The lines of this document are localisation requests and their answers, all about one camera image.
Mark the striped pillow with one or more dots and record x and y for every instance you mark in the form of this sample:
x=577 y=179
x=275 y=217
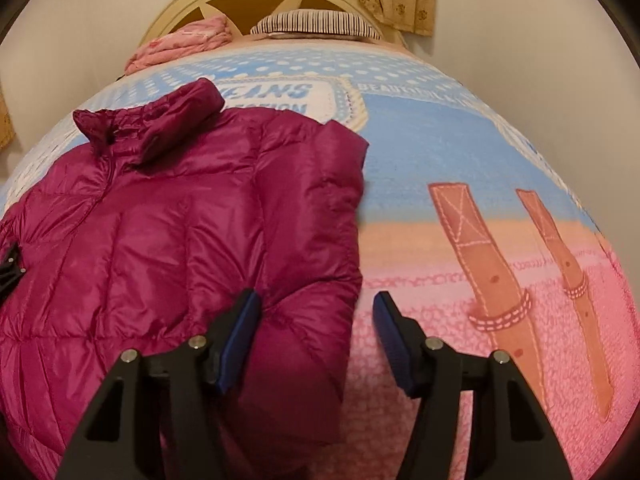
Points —
x=316 y=22

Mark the beige side curtain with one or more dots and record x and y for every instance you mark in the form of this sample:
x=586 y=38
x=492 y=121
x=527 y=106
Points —
x=7 y=133

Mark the magenta puffer jacket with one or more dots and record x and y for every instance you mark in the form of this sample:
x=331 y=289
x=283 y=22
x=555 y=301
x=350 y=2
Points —
x=140 y=237

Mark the folded pink blanket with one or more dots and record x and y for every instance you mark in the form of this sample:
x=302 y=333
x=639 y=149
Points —
x=193 y=38

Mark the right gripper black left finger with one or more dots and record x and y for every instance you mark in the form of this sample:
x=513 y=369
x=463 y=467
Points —
x=154 y=417

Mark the blue pink printed bedspread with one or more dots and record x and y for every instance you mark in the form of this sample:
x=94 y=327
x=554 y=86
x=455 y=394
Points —
x=460 y=220

